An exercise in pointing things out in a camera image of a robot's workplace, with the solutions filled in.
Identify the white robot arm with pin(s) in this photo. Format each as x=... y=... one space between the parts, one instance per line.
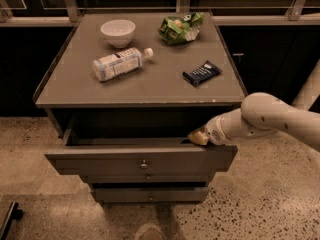
x=260 y=114

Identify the green chip bag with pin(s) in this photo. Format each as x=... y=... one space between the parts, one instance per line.
x=179 y=30

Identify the metal railing frame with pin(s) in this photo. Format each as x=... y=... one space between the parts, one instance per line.
x=223 y=12

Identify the dark blue snack packet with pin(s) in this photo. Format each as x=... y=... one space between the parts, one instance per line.
x=202 y=74

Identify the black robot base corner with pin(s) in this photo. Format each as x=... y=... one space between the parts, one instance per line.
x=9 y=224

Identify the grey drawer cabinet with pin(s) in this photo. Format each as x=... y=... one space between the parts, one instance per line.
x=70 y=90

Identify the clear plastic water bottle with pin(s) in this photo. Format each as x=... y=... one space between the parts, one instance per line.
x=120 y=63

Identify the grey bottom drawer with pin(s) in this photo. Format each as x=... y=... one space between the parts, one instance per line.
x=148 y=195

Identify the grey top drawer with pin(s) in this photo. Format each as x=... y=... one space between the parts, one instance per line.
x=142 y=146

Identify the white ceramic bowl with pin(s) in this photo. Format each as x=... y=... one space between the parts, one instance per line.
x=118 y=33

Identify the grey drawer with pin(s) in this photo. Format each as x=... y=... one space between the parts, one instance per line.
x=146 y=178
x=148 y=195
x=142 y=146

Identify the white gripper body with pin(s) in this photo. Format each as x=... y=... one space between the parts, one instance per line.
x=212 y=131

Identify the grey middle drawer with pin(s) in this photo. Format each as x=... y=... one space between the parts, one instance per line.
x=146 y=178

